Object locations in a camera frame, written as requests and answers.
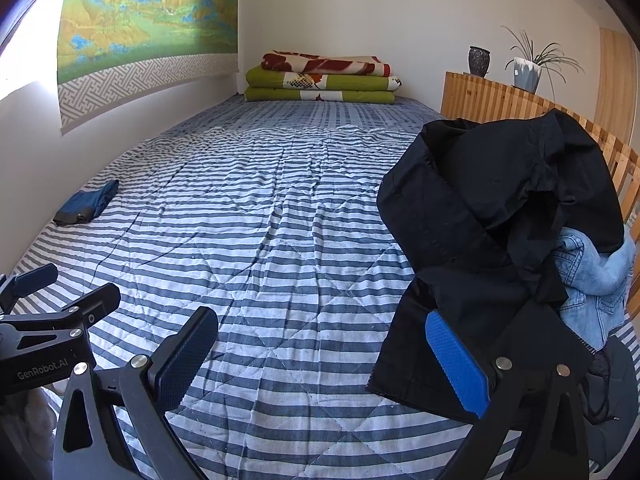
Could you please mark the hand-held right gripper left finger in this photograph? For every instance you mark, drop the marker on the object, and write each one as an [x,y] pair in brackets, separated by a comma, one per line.
[185,355]

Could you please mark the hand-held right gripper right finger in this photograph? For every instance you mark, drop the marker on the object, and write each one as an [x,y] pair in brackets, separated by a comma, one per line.
[455,365]

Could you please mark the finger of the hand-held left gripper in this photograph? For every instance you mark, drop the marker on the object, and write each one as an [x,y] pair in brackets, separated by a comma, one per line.
[95,302]
[35,275]

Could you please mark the black jacket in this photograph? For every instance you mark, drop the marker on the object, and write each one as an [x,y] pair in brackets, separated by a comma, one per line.
[475,210]

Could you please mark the folded blue grey garment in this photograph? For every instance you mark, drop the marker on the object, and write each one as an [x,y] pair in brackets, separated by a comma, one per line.
[87,202]

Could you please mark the blue white striped quilt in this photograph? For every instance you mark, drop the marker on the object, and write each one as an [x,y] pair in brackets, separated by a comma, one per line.
[250,210]

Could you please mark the light blue denim garment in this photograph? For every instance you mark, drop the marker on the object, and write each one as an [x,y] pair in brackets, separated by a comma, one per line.
[600,280]

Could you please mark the bright window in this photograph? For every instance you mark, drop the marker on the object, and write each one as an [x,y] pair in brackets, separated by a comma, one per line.
[30,50]

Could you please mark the folded green blanket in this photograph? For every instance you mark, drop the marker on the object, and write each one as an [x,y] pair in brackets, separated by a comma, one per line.
[270,85]

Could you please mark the potted plant in white pot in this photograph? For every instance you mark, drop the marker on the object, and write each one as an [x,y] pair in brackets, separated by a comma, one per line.
[527,75]

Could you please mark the dark speckled vase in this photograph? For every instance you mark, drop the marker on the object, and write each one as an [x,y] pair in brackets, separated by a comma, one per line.
[479,62]

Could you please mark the folded red floral blanket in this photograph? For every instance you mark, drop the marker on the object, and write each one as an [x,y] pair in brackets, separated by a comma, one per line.
[325,64]

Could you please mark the wooden door panel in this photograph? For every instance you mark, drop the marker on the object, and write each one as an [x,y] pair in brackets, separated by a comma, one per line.
[617,85]

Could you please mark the wooden slatted bed rail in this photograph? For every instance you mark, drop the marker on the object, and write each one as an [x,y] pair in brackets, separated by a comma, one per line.
[500,100]

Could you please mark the green landscape wall tapestry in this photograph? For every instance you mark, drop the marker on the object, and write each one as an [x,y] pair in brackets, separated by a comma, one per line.
[150,10]

